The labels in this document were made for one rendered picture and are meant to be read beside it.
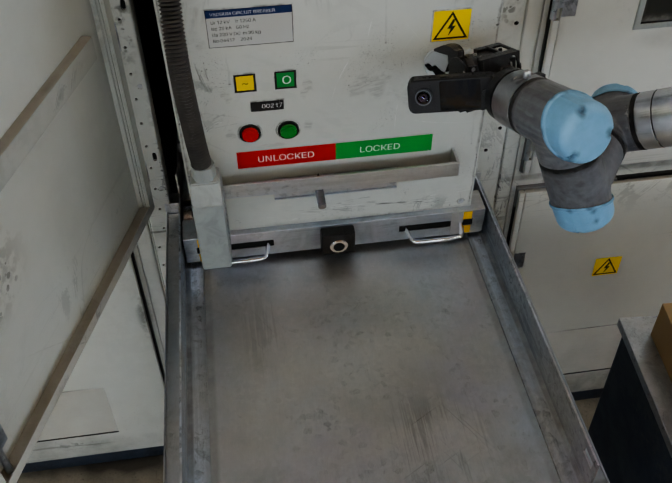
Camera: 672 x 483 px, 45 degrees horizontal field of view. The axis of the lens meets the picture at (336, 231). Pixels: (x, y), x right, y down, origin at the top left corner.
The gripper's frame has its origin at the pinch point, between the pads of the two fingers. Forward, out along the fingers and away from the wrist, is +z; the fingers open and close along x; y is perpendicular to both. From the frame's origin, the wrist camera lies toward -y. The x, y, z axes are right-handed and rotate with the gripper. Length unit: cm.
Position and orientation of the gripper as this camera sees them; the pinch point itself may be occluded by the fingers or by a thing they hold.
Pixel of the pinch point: (425, 63)
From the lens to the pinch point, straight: 123.3
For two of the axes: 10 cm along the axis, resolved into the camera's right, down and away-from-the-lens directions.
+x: -1.2, -8.7, -4.9
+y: 9.2, -2.8, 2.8
